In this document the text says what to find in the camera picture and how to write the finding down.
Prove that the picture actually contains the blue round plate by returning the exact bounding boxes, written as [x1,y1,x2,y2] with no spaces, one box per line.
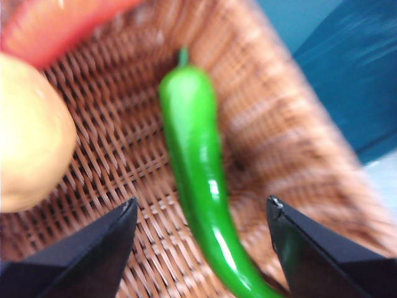
[291,0,397,165]

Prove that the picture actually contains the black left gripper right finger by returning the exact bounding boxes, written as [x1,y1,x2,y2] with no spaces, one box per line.
[266,195,397,298]

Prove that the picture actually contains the green pepper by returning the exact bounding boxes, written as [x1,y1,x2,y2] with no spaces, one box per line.
[158,46,283,298]

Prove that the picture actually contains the yellow-brown potato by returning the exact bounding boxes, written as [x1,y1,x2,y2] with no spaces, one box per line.
[0,52,78,214]

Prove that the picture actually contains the orange carrot with green leaves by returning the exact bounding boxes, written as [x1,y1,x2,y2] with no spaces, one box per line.
[0,0,140,70]

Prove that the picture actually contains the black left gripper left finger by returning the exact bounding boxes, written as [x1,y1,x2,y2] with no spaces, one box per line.
[0,197,139,298]

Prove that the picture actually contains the brown wicker basket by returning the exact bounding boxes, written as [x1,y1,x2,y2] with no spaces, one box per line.
[0,0,397,298]

